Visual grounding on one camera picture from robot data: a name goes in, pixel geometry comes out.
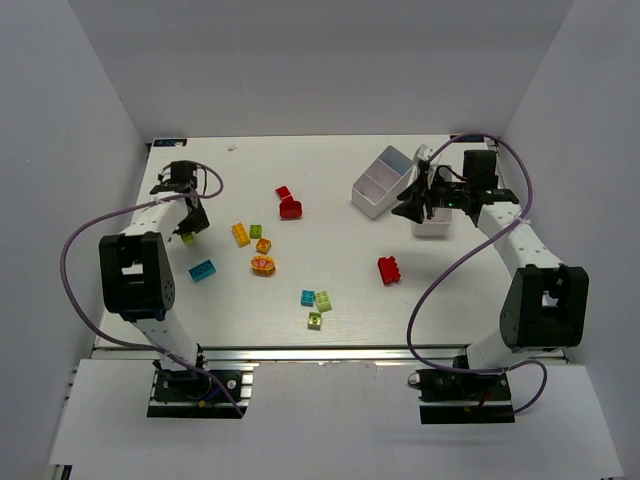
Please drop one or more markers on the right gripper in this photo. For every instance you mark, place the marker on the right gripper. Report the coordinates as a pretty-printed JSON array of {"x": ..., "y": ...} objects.
[{"x": 427, "y": 196}]

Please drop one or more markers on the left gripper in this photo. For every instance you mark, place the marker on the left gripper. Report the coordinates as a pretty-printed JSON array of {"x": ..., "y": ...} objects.
[{"x": 197, "y": 220}]

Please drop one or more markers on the lime printed lego brick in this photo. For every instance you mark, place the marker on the lime printed lego brick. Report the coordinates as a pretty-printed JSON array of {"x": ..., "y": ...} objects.
[{"x": 188, "y": 239}]

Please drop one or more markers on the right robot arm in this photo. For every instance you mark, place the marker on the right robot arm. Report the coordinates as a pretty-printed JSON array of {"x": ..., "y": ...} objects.
[{"x": 545, "y": 306}]

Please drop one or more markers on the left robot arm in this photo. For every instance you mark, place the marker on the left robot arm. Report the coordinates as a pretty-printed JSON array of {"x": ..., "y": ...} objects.
[{"x": 137, "y": 280}]

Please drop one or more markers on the tilted white divided container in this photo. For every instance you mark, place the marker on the tilted white divided container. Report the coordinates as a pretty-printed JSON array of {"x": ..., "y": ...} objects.
[{"x": 376, "y": 190}]

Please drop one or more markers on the upright white divided container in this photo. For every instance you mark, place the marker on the upright white divided container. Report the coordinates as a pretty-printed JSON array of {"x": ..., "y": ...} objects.
[{"x": 436, "y": 227}]

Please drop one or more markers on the yellow long lego brick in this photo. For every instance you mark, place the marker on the yellow long lego brick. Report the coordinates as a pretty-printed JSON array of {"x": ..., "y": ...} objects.
[{"x": 241, "y": 235}]

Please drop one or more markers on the cyan long lego brick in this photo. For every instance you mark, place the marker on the cyan long lego brick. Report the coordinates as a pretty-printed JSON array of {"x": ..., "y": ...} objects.
[{"x": 202, "y": 271}]

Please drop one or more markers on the orange small lego brick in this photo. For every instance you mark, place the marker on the orange small lego brick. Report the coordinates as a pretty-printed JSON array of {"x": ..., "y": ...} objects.
[{"x": 263, "y": 246}]

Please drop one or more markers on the right blue table label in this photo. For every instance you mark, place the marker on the right blue table label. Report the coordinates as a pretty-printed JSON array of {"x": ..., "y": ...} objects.
[{"x": 467, "y": 138}]

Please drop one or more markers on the blue table label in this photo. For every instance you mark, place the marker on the blue table label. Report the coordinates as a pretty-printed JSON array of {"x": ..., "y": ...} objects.
[
  {"x": 169, "y": 142},
  {"x": 467, "y": 138}
]

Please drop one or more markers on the orange printed round lego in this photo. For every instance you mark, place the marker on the orange printed round lego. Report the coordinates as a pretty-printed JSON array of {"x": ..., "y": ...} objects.
[{"x": 263, "y": 265}]

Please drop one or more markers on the large red lego brick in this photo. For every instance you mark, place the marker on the large red lego brick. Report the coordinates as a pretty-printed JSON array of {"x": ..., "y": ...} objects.
[{"x": 389, "y": 270}]

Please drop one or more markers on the left blue table label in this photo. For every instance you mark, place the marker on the left blue table label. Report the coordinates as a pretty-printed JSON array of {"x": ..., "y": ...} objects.
[{"x": 169, "y": 142}]

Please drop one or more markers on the small red lego brick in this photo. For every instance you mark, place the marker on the small red lego brick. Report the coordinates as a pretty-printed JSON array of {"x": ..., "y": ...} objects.
[{"x": 284, "y": 194}]

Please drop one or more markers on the red rounded lego piece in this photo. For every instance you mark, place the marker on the red rounded lego piece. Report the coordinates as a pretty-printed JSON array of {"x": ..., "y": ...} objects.
[{"x": 290, "y": 209}]

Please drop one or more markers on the cyan small lego brick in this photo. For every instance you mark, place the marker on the cyan small lego brick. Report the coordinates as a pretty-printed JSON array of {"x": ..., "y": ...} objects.
[{"x": 307, "y": 298}]

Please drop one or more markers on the pale green lego brick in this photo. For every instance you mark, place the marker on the pale green lego brick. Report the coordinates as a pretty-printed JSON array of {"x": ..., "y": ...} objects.
[{"x": 323, "y": 301}]

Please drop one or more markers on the pale green printed lego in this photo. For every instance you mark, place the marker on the pale green printed lego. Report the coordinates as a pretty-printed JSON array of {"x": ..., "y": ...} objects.
[{"x": 314, "y": 321}]

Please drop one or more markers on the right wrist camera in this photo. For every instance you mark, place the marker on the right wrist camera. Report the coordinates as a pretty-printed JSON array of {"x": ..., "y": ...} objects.
[{"x": 427, "y": 158}]

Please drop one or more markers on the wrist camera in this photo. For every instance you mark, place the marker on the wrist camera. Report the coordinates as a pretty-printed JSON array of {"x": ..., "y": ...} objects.
[
  {"x": 427, "y": 158},
  {"x": 169, "y": 174}
]

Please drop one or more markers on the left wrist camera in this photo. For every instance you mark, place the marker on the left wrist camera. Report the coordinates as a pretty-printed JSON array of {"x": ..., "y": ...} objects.
[{"x": 169, "y": 174}]

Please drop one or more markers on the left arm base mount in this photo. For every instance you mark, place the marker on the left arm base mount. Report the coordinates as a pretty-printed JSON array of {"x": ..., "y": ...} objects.
[{"x": 189, "y": 395}]

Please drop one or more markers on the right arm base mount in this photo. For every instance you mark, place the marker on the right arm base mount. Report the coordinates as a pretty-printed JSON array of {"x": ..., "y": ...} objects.
[{"x": 447, "y": 398}]

